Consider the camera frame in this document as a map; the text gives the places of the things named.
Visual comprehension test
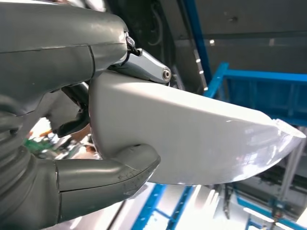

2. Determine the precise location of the blue metal shelf rack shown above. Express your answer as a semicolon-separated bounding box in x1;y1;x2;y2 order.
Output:
130;0;307;230

